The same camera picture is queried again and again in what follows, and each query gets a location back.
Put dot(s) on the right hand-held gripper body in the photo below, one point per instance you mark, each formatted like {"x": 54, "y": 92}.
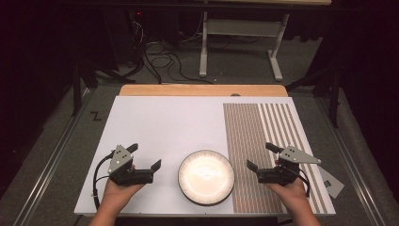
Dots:
{"x": 295, "y": 155}

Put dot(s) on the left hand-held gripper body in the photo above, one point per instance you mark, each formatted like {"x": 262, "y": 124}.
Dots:
{"x": 120, "y": 160}

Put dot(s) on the person's left hand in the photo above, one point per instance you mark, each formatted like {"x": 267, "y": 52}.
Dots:
{"x": 116, "y": 194}

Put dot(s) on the person's right hand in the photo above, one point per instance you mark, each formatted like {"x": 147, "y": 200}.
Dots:
{"x": 295, "y": 194}

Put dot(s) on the brown striped placemat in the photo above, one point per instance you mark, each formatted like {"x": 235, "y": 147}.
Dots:
{"x": 247, "y": 132}

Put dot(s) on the large white board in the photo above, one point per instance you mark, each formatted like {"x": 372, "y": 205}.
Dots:
{"x": 156, "y": 125}

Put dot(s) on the grey paper card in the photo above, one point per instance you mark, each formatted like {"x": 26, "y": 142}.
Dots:
{"x": 335, "y": 188}

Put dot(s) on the dark table grommet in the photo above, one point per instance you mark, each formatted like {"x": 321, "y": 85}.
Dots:
{"x": 235, "y": 94}

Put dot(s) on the black floor stand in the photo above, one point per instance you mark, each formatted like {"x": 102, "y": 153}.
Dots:
{"x": 76, "y": 91}
{"x": 335, "y": 100}

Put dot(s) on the wooden table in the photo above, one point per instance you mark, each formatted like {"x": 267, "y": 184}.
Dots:
{"x": 188, "y": 90}

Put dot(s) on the dark equipment case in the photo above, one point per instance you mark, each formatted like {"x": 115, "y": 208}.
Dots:
{"x": 125, "y": 37}

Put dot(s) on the aluminium floor rail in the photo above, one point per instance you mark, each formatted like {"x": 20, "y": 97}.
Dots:
{"x": 354, "y": 175}
{"x": 53, "y": 166}

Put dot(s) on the white metal desk frame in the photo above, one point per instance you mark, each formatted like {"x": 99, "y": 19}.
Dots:
{"x": 238, "y": 27}

